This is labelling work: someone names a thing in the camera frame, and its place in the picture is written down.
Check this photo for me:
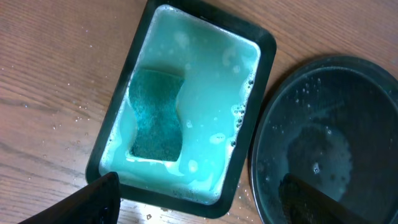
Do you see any green yellow sponge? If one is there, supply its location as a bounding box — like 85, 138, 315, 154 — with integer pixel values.
129, 69, 184, 162

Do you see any round black tray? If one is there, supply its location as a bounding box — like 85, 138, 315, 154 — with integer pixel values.
250, 56, 397, 223

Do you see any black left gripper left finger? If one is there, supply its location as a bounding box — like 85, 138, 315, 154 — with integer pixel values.
20, 172, 121, 224

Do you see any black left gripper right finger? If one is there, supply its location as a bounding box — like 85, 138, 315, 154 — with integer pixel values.
279, 173, 367, 224

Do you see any black rectangular water tray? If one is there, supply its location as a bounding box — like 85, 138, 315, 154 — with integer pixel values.
85, 1, 276, 218

